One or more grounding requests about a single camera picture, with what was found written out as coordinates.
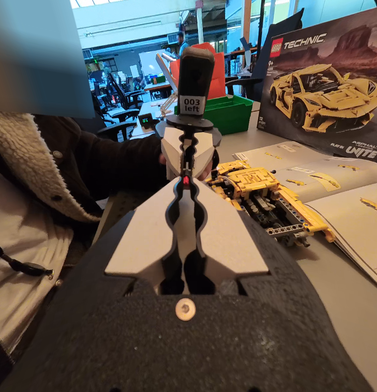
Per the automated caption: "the green plastic bin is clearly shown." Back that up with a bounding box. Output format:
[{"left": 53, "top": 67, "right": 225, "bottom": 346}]
[{"left": 174, "top": 95, "right": 254, "bottom": 136}]

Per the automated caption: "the person's fleece-lined jacket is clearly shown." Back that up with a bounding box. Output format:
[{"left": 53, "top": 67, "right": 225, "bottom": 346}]
[{"left": 0, "top": 111, "right": 116, "bottom": 371}]

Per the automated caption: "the person's left hand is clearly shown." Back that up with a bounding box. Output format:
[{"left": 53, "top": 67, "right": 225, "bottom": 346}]
[{"left": 197, "top": 159, "right": 215, "bottom": 182}]

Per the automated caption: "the instruction booklet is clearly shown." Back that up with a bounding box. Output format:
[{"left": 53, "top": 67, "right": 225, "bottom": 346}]
[{"left": 233, "top": 141, "right": 377, "bottom": 292}]

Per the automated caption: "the white whiteboard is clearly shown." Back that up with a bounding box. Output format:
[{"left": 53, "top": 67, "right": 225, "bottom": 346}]
[{"left": 138, "top": 50, "right": 165, "bottom": 76}]

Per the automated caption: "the grey desk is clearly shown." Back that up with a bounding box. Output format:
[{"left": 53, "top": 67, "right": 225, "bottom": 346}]
[{"left": 94, "top": 98, "right": 377, "bottom": 392}]

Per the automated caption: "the person's left forearm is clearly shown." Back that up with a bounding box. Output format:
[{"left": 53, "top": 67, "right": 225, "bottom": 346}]
[{"left": 79, "top": 122, "right": 168, "bottom": 198}]

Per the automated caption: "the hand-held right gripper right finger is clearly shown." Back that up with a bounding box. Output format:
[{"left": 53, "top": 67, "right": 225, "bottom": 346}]
[{"left": 191, "top": 178, "right": 269, "bottom": 295}]

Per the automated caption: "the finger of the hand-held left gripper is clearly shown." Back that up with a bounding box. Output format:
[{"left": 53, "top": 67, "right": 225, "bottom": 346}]
[
  {"left": 161, "top": 127, "right": 186, "bottom": 179},
  {"left": 188, "top": 132, "right": 215, "bottom": 178}
]

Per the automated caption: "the red plastic bin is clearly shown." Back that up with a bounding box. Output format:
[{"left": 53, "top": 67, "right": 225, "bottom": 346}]
[{"left": 170, "top": 42, "right": 226, "bottom": 100}]

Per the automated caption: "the black badge reel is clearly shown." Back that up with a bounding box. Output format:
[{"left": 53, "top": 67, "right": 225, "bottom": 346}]
[{"left": 0, "top": 241, "right": 54, "bottom": 280}]

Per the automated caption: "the black mesh office chair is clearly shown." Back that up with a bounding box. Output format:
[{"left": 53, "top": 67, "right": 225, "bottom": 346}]
[
  {"left": 110, "top": 73, "right": 145, "bottom": 111},
  {"left": 96, "top": 108, "right": 141, "bottom": 142}
]

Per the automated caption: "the toy car set box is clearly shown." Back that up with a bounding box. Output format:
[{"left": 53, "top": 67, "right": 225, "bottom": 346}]
[{"left": 257, "top": 6, "right": 377, "bottom": 165}]

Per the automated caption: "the yellow toy car model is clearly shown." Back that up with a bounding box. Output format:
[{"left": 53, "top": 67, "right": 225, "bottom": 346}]
[{"left": 205, "top": 159, "right": 335, "bottom": 248}]

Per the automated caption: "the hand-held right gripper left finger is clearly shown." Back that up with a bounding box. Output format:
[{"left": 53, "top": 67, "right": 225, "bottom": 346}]
[{"left": 105, "top": 178, "right": 181, "bottom": 295}]

